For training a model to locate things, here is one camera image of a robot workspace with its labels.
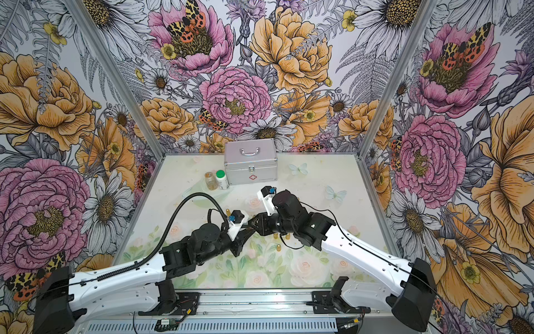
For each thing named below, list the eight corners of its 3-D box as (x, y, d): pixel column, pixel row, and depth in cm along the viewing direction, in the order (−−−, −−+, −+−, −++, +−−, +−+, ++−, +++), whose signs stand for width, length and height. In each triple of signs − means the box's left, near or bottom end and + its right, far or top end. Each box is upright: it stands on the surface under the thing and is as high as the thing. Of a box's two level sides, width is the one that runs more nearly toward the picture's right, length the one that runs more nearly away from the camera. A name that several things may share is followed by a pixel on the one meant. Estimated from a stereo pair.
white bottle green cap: (219, 190, 109) (214, 176, 100) (220, 183, 112) (216, 169, 103) (227, 190, 109) (223, 176, 100) (228, 183, 112) (224, 169, 103)
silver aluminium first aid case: (230, 188, 110) (224, 165, 97) (230, 160, 123) (225, 137, 110) (277, 182, 112) (278, 160, 99) (272, 156, 126) (272, 133, 113)
